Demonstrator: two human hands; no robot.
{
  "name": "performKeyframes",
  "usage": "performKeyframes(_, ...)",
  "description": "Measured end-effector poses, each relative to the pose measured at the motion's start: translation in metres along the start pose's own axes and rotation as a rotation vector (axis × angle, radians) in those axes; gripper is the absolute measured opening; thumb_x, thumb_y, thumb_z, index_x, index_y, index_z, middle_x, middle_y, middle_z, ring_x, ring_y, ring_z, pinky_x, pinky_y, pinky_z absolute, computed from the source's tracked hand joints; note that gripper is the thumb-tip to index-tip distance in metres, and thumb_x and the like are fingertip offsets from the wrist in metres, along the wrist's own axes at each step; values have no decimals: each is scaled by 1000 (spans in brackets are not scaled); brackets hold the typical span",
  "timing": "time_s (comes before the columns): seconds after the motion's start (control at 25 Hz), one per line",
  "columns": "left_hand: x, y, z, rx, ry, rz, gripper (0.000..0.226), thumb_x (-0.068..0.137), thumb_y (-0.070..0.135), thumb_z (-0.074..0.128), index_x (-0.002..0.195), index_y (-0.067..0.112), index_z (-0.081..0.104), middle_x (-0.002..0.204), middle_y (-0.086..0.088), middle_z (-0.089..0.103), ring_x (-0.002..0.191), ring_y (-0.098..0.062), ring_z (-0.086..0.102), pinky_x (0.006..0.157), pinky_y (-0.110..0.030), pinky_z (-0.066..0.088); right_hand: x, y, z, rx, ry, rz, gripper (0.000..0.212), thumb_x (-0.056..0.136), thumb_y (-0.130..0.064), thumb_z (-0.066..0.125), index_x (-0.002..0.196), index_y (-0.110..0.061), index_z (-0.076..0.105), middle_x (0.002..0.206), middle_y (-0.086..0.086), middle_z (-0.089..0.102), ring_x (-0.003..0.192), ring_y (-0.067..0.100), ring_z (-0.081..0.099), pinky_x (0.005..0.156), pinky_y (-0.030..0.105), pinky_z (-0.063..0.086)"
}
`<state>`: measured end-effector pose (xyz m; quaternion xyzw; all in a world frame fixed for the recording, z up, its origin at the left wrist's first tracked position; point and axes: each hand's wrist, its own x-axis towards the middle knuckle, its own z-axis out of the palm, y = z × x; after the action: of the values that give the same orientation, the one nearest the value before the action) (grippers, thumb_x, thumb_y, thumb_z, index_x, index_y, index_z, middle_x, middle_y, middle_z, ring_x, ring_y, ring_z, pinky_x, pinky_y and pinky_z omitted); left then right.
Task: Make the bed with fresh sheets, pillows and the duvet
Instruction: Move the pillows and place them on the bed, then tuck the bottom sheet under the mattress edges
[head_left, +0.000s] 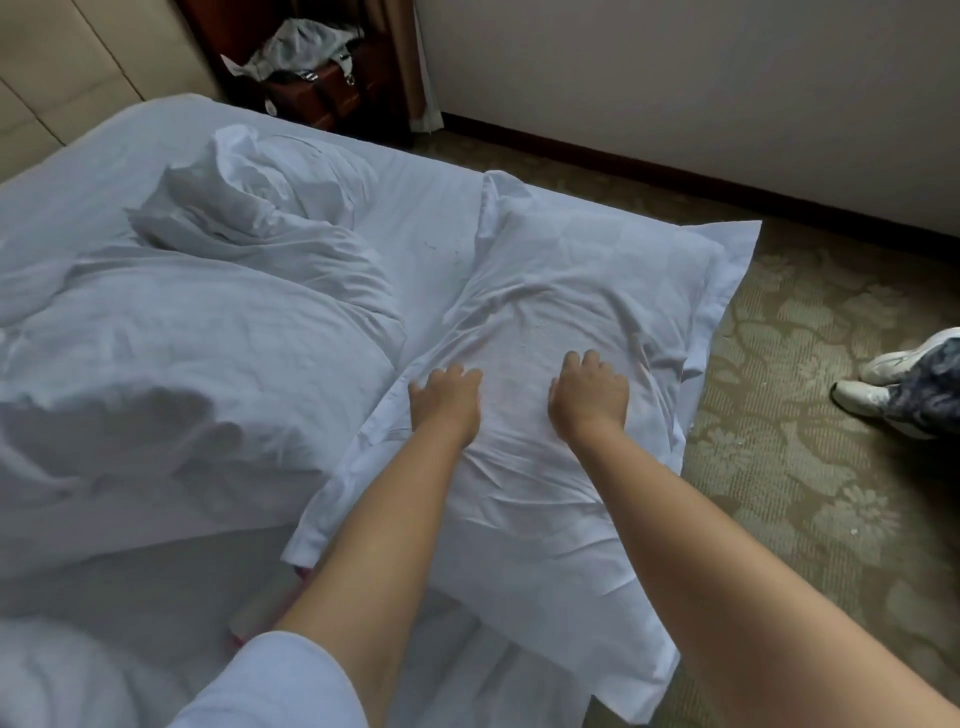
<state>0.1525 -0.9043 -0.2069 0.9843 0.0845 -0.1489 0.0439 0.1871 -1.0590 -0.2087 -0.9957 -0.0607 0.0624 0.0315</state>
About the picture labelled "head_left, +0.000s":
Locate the brown curtain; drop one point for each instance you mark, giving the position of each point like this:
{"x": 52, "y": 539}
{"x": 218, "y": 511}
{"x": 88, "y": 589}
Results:
{"x": 402, "y": 60}

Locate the beige padded headboard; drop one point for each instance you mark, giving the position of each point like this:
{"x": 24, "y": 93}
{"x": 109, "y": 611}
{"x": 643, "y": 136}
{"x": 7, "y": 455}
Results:
{"x": 60, "y": 60}

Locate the person's left hand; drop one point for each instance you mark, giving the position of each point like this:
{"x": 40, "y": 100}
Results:
{"x": 447, "y": 402}

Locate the white pillow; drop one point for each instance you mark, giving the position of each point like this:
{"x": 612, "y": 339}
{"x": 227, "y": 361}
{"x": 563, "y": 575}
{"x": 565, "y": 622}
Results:
{"x": 600, "y": 285}

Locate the person's right hand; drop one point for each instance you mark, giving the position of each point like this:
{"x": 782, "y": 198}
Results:
{"x": 588, "y": 398}

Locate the dark wooden nightstand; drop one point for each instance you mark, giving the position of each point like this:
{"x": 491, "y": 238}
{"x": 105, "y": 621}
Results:
{"x": 330, "y": 102}

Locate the person's left forearm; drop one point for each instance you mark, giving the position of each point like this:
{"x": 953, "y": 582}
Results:
{"x": 375, "y": 570}

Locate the person's right forearm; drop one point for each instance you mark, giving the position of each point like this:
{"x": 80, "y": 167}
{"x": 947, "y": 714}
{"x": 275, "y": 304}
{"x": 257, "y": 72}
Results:
{"x": 750, "y": 600}

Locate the white duvet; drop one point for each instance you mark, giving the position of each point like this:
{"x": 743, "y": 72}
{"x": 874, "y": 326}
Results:
{"x": 195, "y": 345}

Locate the person's white shirt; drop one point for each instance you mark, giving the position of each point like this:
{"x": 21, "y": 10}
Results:
{"x": 278, "y": 683}

